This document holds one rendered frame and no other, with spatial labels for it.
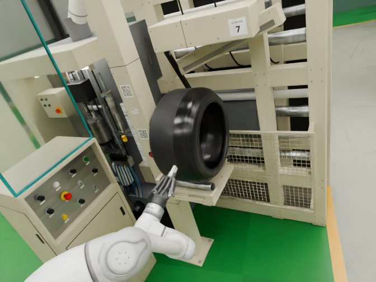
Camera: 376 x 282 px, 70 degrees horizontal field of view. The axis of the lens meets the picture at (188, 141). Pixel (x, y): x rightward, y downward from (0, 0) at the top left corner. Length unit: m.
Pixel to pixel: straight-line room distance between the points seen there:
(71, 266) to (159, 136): 0.86
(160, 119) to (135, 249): 0.89
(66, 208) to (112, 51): 0.95
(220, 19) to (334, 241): 1.83
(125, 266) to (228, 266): 1.75
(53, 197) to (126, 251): 1.12
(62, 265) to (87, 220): 1.14
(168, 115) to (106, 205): 0.82
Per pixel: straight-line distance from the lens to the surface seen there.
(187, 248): 1.25
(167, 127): 1.38
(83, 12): 2.08
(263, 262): 2.34
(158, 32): 1.67
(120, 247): 0.65
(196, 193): 1.66
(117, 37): 1.52
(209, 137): 1.86
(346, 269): 2.35
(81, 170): 1.81
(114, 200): 1.97
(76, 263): 0.71
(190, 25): 1.56
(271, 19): 1.56
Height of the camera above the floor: 1.94
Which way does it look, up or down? 29 degrees down
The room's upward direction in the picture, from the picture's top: 17 degrees counter-clockwise
